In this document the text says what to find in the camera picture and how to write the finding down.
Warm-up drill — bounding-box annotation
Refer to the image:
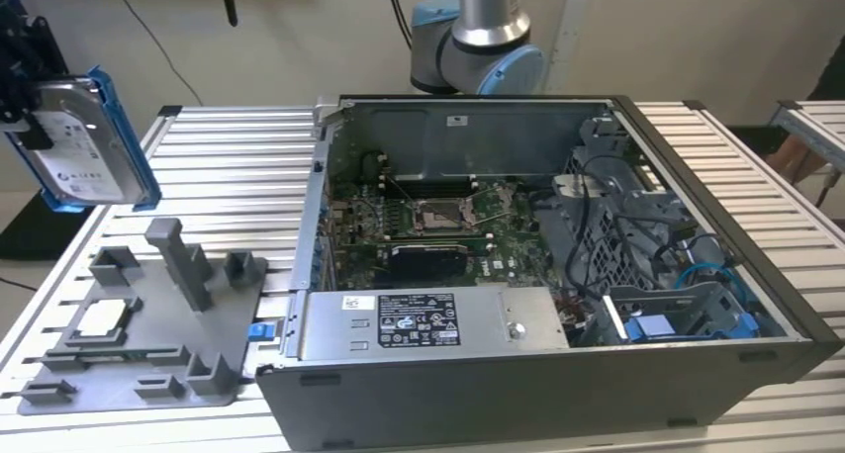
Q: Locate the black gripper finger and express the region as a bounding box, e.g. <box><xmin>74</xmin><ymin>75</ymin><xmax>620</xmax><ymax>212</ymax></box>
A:
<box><xmin>19</xmin><ymin>109</ymin><xmax>55</xmax><ymax>150</ymax></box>

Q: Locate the hard disk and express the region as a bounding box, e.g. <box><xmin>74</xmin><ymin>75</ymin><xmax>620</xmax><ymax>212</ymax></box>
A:
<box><xmin>3</xmin><ymin>64</ymin><xmax>164</xmax><ymax>215</ymax></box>

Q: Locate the grey disk bay cage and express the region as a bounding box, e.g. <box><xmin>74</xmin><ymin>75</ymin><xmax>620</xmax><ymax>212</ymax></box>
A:
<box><xmin>538</xmin><ymin>116</ymin><xmax>791</xmax><ymax>348</ymax></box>

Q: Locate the blue empty disk carrier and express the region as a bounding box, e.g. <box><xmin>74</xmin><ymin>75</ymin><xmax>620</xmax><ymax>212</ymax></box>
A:
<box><xmin>624</xmin><ymin>316</ymin><xmax>678</xmax><ymax>344</ymax></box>

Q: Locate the silver CPU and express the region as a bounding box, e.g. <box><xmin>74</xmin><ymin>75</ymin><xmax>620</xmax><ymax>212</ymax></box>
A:
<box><xmin>74</xmin><ymin>300</ymin><xmax>135</xmax><ymax>343</ymax></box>

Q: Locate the grey parts rack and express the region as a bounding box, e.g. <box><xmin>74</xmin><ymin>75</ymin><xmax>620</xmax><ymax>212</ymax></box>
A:
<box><xmin>16</xmin><ymin>218</ymin><xmax>273</xmax><ymax>419</ymax></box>

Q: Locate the green RAM stick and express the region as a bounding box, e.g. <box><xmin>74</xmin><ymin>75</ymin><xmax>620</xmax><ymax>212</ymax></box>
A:
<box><xmin>46</xmin><ymin>346</ymin><xmax>182</xmax><ymax>364</ymax></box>

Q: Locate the silver power supply with label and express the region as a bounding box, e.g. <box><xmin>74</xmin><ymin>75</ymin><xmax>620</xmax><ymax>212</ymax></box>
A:
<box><xmin>301</xmin><ymin>287</ymin><xmax>573</xmax><ymax>363</ymax></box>

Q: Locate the black RAM slot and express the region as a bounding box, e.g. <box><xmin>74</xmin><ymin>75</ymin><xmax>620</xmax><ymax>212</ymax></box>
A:
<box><xmin>386</xmin><ymin>230</ymin><xmax>485</xmax><ymax>241</ymax></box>
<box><xmin>394</xmin><ymin>172</ymin><xmax>480</xmax><ymax>184</ymax></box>

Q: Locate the CPU socket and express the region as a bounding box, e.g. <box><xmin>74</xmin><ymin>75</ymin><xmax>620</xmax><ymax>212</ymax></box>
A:
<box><xmin>413</xmin><ymin>195</ymin><xmax>481</xmax><ymax>234</ymax></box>

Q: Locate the green motherboard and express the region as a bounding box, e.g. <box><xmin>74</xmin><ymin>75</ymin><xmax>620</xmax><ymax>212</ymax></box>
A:
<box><xmin>322</xmin><ymin>170</ymin><xmax>576</xmax><ymax>296</ymax></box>

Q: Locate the black open PC case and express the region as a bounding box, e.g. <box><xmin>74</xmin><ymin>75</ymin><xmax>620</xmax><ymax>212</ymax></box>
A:
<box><xmin>254</xmin><ymin>94</ymin><xmax>845</xmax><ymax>447</ymax></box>

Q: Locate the metal slat side table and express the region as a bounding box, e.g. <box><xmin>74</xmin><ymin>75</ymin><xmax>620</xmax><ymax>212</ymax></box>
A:
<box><xmin>772</xmin><ymin>99</ymin><xmax>845</xmax><ymax>163</ymax></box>

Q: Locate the thin black cable behind arm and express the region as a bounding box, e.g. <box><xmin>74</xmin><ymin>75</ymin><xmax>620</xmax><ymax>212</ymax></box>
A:
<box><xmin>379</xmin><ymin>0</ymin><xmax>417</xmax><ymax>46</ymax></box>

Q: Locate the black wire in case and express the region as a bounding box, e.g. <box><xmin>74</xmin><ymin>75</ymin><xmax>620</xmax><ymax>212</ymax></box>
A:
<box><xmin>566</xmin><ymin>155</ymin><xmax>668</xmax><ymax>301</ymax></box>

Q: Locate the blue wire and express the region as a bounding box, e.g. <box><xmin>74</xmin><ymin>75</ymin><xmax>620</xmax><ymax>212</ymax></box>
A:
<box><xmin>673</xmin><ymin>259</ymin><xmax>753</xmax><ymax>320</ymax></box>

